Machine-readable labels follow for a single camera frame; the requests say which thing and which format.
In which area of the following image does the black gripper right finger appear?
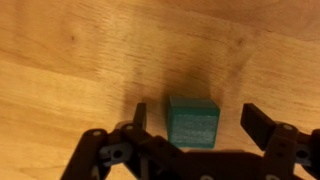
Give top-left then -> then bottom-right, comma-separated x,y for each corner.
240,103 -> 320,180

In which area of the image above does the small green box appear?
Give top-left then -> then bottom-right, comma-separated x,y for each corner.
166,97 -> 220,148

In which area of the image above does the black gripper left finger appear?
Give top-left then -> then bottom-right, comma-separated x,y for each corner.
60,103 -> 182,180

